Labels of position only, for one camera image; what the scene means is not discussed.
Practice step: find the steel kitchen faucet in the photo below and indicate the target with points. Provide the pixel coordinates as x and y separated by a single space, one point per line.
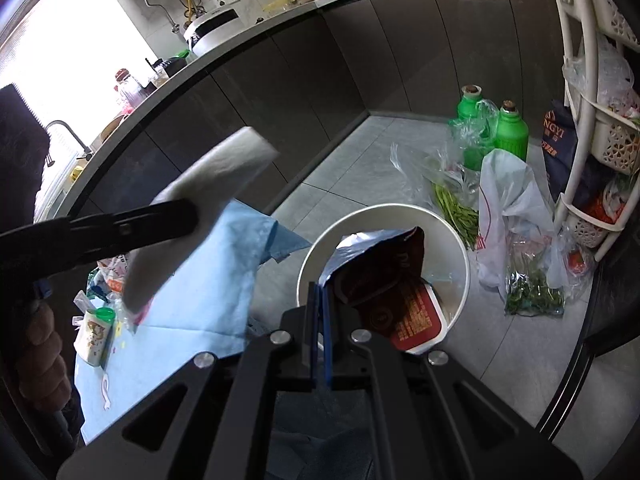
67 130

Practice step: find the red snack packet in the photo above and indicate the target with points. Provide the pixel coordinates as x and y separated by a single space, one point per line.
380 270

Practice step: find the black chair frame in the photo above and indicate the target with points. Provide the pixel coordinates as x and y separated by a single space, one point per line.
610 310

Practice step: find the white paper bucket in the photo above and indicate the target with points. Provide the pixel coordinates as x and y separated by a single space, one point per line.
450 260

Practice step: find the crumpled colourful wrapper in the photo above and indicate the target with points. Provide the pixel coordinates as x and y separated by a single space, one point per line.
112 277

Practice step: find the clear bag of green herbs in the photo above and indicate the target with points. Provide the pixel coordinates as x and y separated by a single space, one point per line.
532 287

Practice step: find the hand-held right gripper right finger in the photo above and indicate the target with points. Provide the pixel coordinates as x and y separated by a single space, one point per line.
327 345

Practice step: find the black cooking pot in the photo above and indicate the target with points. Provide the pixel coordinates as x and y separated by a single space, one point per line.
172 64

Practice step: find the red printed food tray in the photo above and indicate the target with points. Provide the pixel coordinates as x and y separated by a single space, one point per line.
417 322

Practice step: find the white rice cooker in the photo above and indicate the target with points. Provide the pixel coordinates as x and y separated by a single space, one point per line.
210 32

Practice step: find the dark kitchen counter cabinet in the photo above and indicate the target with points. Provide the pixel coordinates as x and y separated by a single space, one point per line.
300 85

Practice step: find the small white plastic piece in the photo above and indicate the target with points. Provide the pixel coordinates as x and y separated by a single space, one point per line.
106 392

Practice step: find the clear bag of green stems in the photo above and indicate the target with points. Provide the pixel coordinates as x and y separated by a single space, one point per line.
452 205

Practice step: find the green plastic bottle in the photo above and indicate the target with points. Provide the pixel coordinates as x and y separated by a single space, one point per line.
472 125
512 132

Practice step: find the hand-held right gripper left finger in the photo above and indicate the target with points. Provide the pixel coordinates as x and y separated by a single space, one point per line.
313 332

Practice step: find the white paper towel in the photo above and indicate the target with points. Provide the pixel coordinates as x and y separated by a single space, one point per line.
220 175

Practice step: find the yellow packet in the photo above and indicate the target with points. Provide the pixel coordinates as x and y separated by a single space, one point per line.
277 5

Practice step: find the dark blue printed bag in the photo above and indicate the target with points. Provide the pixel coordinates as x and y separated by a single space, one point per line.
557 155

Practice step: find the white plastic bag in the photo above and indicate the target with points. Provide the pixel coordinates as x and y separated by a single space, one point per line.
505 195

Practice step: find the small white bottle green cap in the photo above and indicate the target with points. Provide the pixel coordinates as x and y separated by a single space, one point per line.
95 337

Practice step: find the yellow cup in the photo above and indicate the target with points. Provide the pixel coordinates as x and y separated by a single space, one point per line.
76 173

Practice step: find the window with blinds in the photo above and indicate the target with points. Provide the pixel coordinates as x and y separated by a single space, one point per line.
65 50

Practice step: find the blue printed tablecloth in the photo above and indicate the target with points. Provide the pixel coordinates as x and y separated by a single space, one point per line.
210 290

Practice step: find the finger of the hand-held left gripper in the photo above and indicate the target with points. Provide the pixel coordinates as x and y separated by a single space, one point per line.
135 227

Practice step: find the person's leg in jeans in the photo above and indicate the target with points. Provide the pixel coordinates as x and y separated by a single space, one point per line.
320 435

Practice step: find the crumpled clear plastic bag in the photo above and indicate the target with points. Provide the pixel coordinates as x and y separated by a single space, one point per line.
600 70

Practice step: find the white plastic rack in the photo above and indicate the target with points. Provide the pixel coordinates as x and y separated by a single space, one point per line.
570 85

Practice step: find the person's left hand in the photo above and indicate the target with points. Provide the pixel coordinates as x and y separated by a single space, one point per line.
42 355

